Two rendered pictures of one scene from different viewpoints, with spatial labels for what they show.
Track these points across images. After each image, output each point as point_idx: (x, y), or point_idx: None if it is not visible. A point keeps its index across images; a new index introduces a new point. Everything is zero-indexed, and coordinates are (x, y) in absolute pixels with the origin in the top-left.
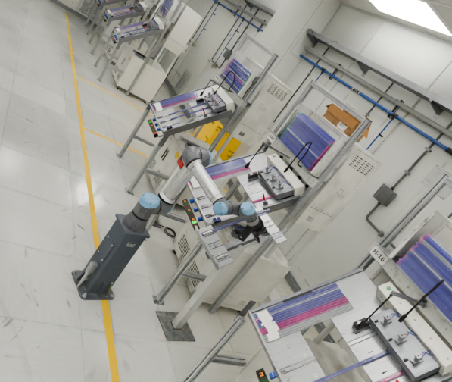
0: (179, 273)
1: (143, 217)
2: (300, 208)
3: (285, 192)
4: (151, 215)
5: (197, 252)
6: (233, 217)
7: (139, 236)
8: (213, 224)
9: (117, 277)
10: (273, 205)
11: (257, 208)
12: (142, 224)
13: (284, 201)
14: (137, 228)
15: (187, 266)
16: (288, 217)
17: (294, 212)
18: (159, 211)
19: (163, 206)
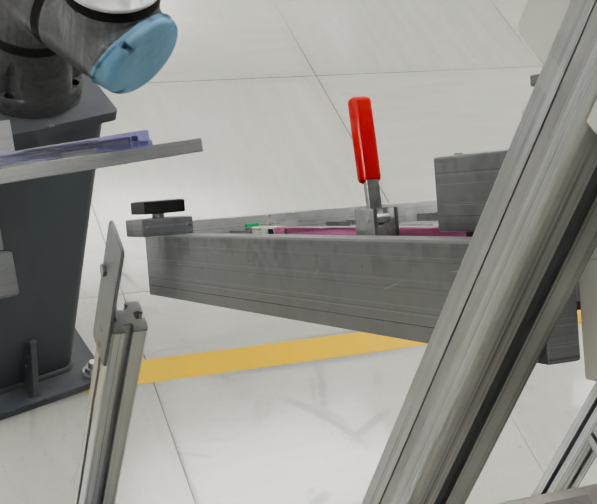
0: (74, 499)
1: None
2: (452, 384)
3: (489, 161)
4: (8, 23)
5: (96, 404)
6: (204, 241)
7: None
8: (156, 243)
9: None
10: (354, 250)
11: (179, 140)
12: None
13: (420, 238)
14: None
15: (84, 477)
16: (380, 458)
17: (410, 420)
18: (34, 16)
19: (59, 6)
